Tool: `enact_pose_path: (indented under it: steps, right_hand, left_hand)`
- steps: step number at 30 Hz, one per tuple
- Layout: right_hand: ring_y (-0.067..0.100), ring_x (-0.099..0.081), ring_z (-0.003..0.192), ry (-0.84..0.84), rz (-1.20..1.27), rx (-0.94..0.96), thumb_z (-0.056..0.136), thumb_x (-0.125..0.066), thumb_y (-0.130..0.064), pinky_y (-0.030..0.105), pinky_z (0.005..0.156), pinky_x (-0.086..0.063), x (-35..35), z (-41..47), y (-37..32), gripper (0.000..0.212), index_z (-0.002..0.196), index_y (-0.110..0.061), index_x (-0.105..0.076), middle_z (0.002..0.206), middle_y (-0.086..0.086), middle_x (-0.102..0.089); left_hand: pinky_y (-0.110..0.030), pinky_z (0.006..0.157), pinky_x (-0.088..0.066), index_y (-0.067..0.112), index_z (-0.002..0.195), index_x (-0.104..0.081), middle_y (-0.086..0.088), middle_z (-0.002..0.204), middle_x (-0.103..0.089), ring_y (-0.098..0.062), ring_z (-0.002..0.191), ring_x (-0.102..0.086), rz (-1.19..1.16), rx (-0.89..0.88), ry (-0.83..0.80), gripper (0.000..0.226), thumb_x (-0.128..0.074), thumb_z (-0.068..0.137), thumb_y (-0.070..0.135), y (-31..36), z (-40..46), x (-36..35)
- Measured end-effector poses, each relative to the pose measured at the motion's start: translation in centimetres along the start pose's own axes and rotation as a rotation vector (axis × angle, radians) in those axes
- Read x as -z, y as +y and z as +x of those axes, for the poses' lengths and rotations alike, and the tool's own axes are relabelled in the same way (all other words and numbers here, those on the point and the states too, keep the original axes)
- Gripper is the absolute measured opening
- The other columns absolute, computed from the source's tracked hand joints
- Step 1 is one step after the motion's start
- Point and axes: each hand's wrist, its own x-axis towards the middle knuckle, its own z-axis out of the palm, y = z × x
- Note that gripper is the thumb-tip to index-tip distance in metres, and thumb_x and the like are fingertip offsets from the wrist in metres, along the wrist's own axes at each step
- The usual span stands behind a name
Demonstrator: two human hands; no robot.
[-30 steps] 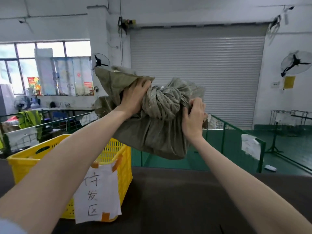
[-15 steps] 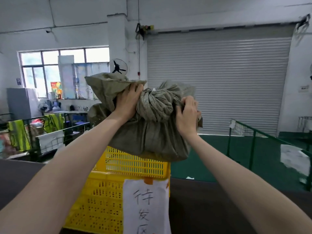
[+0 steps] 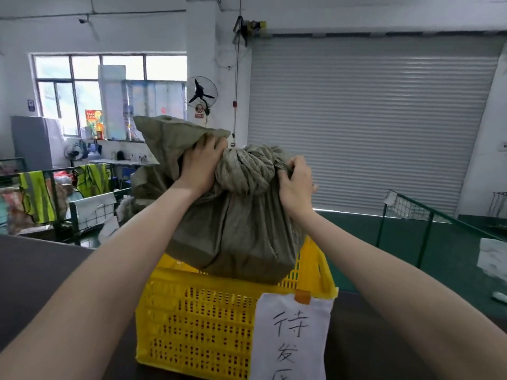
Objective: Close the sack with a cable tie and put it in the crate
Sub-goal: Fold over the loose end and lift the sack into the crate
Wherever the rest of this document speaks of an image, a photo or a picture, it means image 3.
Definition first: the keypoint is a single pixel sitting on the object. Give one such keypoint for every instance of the person's right hand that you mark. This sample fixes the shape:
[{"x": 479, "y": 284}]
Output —
[{"x": 297, "y": 189}]

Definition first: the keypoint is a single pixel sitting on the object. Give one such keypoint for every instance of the person's left hand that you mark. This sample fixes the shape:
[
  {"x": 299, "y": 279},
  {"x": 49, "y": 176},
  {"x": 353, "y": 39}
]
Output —
[{"x": 202, "y": 166}]

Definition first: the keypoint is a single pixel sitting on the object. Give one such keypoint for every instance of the grey-green woven sack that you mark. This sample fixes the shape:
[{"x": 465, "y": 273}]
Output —
[{"x": 237, "y": 225}]

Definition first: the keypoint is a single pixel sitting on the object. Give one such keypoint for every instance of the yellow plastic crate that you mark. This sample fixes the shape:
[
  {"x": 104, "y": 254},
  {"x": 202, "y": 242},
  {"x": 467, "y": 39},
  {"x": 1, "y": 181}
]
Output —
[{"x": 190, "y": 312}]

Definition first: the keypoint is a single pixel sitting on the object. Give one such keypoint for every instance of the person's right forearm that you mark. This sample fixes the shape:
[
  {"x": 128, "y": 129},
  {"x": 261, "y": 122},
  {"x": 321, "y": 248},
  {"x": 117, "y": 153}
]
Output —
[{"x": 396, "y": 280}]

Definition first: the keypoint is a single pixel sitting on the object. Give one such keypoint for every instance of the person's left forearm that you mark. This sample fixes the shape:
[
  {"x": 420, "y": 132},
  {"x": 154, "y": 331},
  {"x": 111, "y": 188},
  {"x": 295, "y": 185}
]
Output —
[{"x": 91, "y": 292}]

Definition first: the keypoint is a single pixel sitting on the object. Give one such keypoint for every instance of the round red warning sign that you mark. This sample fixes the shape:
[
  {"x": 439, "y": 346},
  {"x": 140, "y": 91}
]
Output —
[{"x": 199, "y": 110}]

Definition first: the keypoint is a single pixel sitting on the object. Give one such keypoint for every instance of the grey workbench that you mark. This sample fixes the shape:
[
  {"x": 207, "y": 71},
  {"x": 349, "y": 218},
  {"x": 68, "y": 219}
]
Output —
[{"x": 119, "y": 162}]

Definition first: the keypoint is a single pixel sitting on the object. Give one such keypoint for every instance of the small white paper tag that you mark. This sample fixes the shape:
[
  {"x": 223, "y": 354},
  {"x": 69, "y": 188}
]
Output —
[{"x": 390, "y": 198}]

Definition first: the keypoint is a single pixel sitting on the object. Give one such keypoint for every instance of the grey roller shutter door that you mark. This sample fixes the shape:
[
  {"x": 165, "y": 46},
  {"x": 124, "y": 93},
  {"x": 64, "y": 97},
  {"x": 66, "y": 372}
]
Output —
[{"x": 356, "y": 114}]

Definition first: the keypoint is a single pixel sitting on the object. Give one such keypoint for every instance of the orange tape piece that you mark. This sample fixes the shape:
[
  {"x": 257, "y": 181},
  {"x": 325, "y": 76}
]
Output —
[{"x": 302, "y": 297}]

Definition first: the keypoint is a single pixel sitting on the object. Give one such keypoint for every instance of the yellow-green safety vest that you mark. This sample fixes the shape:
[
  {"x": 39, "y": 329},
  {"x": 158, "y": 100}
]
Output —
[
  {"x": 93, "y": 180},
  {"x": 37, "y": 197}
]

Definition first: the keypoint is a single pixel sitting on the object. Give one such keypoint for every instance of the small crumpled white paper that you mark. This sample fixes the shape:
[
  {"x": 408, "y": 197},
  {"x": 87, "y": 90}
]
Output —
[{"x": 107, "y": 229}]

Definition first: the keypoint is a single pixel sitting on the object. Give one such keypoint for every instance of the small black desk fan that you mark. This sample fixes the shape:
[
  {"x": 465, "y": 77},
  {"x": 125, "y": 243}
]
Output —
[{"x": 74, "y": 153}]

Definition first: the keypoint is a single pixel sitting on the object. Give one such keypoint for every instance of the shutter door motor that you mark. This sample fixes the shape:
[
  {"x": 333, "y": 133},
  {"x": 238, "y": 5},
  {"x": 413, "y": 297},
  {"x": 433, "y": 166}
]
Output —
[{"x": 249, "y": 25}]

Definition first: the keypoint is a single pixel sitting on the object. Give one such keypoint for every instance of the white handwritten paper sign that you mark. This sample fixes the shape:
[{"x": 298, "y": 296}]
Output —
[{"x": 293, "y": 340}]

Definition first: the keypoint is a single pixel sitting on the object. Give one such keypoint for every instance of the grey metal cabinet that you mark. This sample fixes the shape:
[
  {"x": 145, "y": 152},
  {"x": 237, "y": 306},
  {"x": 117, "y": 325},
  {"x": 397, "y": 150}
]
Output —
[{"x": 31, "y": 142}]

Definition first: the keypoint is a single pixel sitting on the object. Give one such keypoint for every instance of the large metal-framed window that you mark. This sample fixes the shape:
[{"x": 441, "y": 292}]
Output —
[{"x": 51, "y": 67}]

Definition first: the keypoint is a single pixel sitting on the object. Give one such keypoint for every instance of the floral fabric bundle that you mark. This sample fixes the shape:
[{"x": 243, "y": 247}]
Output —
[{"x": 12, "y": 209}]

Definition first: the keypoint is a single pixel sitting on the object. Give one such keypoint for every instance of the white handwritten paper sheet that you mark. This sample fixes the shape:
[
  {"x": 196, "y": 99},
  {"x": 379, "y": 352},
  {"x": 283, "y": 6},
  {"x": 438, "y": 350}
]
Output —
[{"x": 493, "y": 259}]

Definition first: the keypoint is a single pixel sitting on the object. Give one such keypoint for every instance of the large white wall fan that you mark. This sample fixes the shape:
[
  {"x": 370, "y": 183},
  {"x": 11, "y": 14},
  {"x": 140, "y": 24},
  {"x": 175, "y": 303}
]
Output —
[{"x": 202, "y": 92}]

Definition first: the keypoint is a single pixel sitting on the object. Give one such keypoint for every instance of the row of wall posters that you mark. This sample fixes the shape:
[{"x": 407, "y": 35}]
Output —
[{"x": 115, "y": 102}]

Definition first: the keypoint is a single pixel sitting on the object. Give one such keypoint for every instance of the small blue wall sign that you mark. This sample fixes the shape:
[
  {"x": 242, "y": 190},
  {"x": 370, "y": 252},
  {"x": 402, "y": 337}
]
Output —
[{"x": 31, "y": 105}]

